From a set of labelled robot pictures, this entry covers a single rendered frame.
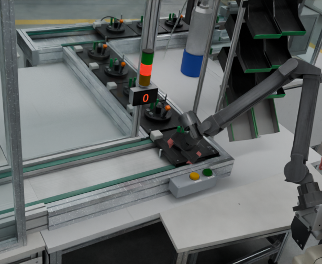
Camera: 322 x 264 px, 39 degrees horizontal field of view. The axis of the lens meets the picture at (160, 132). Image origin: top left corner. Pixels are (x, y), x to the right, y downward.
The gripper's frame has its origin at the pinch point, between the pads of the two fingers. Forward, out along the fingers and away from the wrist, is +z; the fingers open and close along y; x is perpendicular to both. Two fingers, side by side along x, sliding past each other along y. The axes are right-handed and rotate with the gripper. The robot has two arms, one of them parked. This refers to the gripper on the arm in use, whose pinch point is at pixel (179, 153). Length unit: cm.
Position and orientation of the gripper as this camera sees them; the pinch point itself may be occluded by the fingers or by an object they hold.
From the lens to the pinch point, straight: 192.3
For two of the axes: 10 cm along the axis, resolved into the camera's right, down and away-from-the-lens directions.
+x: 5.9, -6.0, 5.4
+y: 7.4, 6.7, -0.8
